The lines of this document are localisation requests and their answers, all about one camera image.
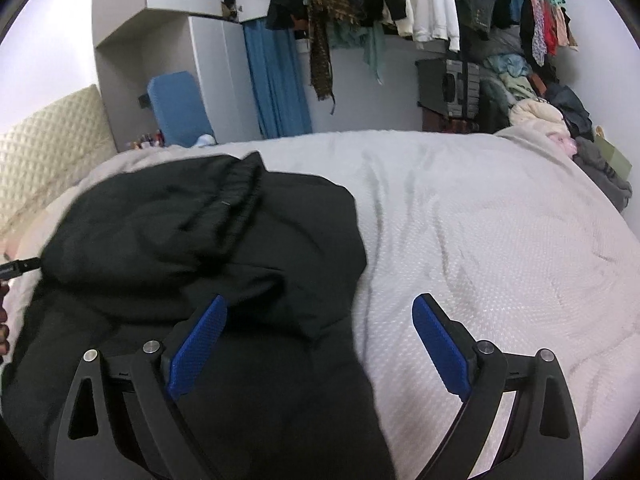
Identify pile of clothes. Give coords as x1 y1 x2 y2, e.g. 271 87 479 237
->
478 47 632 212

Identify person's left hand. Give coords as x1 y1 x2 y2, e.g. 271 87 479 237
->
0 282 10 360

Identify cream quilted headboard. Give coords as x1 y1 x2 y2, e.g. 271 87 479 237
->
1 84 117 237

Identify small bottles on nightstand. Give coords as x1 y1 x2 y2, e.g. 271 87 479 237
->
130 130 166 150

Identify grey white bed cover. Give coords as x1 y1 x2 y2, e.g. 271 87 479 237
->
0 128 637 480

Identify grey wardrobe cabinet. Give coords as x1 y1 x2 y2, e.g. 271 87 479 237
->
92 0 269 151

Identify blue curtain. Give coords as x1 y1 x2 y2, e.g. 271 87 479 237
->
243 18 312 139

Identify black storage crate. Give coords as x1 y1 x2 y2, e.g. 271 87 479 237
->
416 58 480 119

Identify brown patterned scarf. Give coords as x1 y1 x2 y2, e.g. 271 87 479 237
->
308 0 360 105

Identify white hanging sweater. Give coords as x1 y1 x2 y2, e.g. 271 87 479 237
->
396 0 460 52

